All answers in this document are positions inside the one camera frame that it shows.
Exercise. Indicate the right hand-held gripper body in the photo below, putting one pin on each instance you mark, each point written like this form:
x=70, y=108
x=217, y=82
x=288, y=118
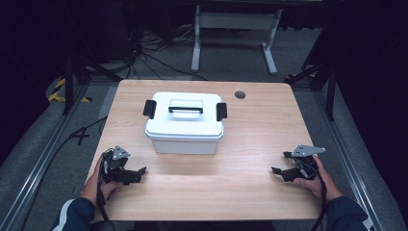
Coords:
x=303, y=165

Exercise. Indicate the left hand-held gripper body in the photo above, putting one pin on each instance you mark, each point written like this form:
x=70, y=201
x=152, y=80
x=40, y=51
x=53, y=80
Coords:
x=114, y=166

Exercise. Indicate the person's left hand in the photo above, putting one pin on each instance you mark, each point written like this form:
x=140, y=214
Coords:
x=94, y=187

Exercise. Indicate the person's right hand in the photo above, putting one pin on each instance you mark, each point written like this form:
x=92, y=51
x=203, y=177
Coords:
x=324, y=187

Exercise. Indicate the white plastic storage box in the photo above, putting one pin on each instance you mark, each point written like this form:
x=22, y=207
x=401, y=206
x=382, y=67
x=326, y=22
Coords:
x=184, y=147

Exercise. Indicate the black box latch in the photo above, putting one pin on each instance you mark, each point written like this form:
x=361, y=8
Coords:
x=221, y=111
x=149, y=109

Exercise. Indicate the white storage box lid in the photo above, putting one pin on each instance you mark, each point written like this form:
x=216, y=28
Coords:
x=184, y=126

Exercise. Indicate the black metal stand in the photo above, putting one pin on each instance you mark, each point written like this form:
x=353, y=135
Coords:
x=69, y=83
x=330, y=89

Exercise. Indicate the yellow black hazard tape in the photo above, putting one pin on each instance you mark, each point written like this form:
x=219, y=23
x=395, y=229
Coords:
x=55, y=94

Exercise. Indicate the aluminium floor rail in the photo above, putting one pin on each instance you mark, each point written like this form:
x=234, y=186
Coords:
x=38, y=166
x=349, y=154

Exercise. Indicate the white metal table frame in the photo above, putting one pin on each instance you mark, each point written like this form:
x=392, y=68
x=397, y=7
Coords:
x=235, y=20

